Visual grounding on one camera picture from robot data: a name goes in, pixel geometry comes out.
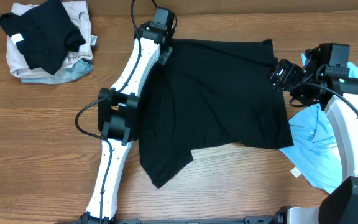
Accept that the folded light blue denim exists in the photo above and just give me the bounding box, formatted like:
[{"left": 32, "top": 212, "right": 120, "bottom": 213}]
[{"left": 21, "top": 59, "right": 93, "bottom": 85}]

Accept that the black polo shirt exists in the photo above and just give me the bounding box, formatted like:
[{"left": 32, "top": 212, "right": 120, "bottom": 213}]
[{"left": 139, "top": 39, "right": 293, "bottom": 188}]

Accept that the light blue t-shirt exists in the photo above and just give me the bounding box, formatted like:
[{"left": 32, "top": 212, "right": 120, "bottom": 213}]
[{"left": 278, "top": 52, "right": 358, "bottom": 194}]

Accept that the folded beige garment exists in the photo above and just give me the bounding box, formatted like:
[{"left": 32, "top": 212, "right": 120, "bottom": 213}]
[{"left": 0, "top": 0, "right": 93, "bottom": 83}]

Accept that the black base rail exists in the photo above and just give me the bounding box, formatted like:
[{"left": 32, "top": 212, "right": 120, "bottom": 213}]
[{"left": 54, "top": 215, "right": 291, "bottom": 224}]

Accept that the folded black shirt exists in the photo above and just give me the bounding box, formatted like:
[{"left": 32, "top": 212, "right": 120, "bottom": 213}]
[{"left": 0, "top": 0, "right": 86, "bottom": 75}]

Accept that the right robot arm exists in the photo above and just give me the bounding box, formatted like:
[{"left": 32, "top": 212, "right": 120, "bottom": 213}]
[{"left": 270, "top": 43, "right": 358, "bottom": 223}]

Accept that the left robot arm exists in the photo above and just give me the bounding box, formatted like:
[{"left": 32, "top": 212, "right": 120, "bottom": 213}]
[{"left": 78, "top": 7, "right": 177, "bottom": 223}]

